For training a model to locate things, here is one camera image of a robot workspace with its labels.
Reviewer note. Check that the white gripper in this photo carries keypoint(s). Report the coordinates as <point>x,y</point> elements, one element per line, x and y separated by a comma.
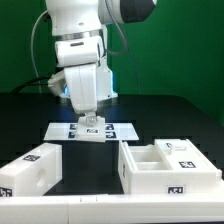
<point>81,83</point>

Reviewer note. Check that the white cabinet door panel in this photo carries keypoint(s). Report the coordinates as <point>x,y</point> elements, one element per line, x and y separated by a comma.
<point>91,132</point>
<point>182,155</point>

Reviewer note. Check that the white cabinet body box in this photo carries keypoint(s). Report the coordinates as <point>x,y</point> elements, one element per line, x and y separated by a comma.
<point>142,171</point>

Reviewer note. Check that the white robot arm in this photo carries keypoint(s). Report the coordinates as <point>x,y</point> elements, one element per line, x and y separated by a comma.
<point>78,26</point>

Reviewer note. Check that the white cabinet top block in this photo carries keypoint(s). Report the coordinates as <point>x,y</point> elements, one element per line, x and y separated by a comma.
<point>32,174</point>

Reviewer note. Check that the white fiducial marker base plate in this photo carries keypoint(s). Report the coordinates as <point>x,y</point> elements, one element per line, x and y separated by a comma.
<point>67,132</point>

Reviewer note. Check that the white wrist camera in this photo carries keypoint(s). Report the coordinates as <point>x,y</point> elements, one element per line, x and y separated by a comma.
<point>56,83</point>

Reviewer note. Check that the white L-shaped obstacle frame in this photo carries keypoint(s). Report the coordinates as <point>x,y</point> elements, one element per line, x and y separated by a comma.
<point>196,208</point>

